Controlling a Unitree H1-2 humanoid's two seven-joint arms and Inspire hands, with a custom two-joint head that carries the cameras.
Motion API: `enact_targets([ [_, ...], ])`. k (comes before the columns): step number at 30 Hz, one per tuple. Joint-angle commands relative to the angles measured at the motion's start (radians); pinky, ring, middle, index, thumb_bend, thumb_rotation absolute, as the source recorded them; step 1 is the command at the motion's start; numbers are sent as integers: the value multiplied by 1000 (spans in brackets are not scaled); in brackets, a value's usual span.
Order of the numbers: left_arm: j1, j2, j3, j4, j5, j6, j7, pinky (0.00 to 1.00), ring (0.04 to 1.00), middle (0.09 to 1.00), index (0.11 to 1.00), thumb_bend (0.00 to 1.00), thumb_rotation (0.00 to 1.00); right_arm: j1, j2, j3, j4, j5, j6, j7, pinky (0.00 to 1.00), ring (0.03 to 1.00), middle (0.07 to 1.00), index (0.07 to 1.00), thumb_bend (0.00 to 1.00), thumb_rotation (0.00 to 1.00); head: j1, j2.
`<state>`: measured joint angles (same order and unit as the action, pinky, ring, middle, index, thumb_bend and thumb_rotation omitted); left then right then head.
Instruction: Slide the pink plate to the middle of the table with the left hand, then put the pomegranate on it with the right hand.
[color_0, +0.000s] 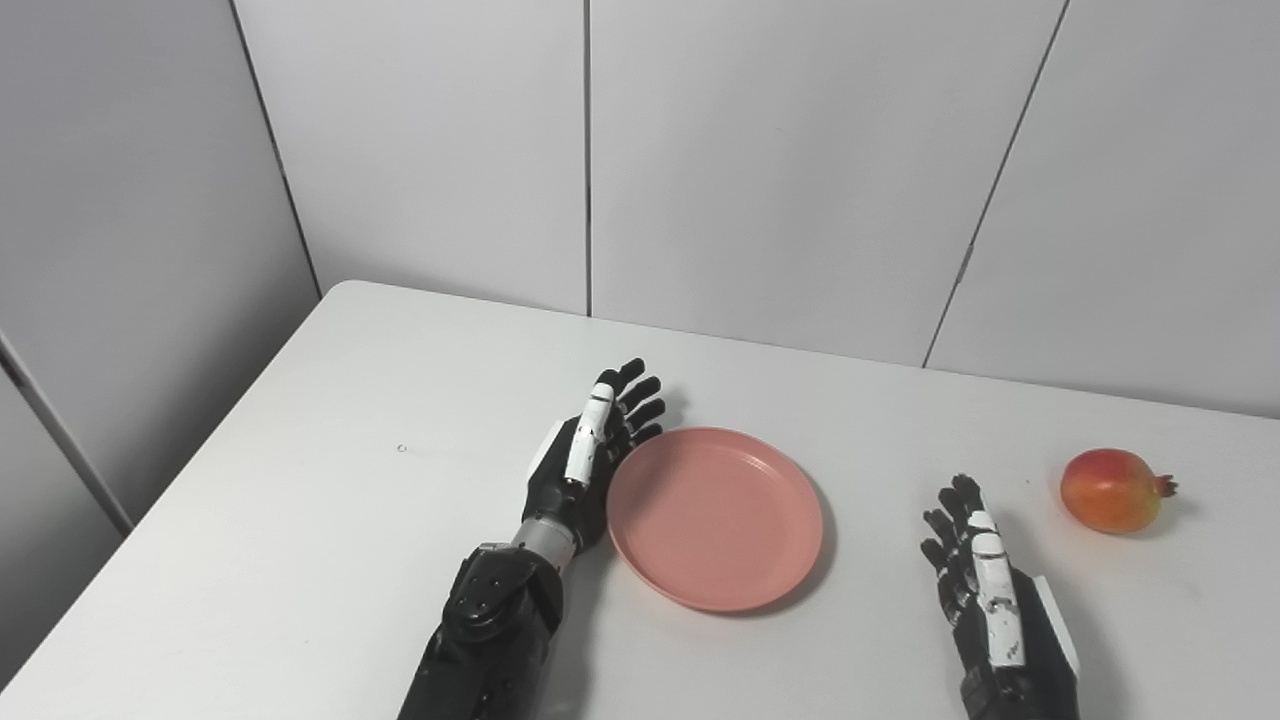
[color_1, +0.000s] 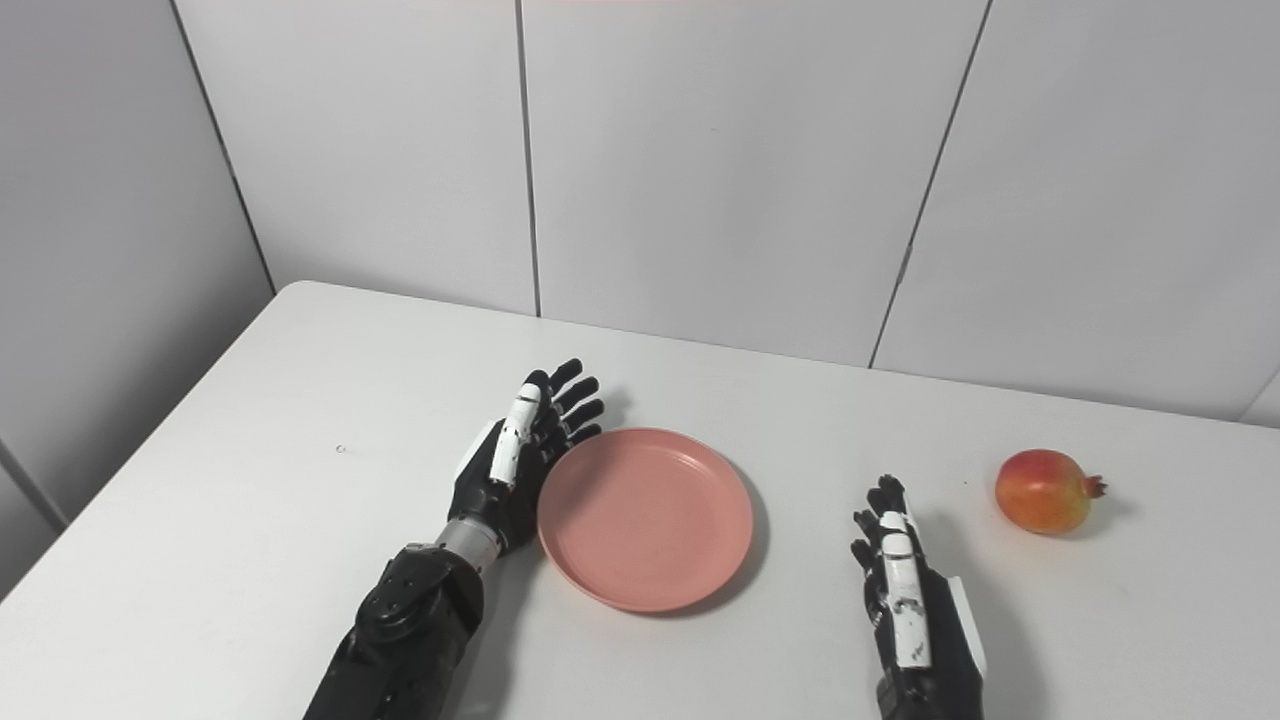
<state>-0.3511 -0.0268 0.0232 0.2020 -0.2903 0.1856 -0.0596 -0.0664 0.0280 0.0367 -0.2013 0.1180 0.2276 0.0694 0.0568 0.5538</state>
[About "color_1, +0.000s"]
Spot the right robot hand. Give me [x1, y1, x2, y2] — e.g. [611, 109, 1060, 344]
[851, 475, 989, 720]

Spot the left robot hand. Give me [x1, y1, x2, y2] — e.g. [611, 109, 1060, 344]
[446, 359, 605, 556]

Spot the red yellow pomegranate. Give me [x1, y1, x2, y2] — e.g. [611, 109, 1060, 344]
[995, 449, 1107, 535]

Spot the pink round plate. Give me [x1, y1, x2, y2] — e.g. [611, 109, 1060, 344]
[537, 428, 754, 613]

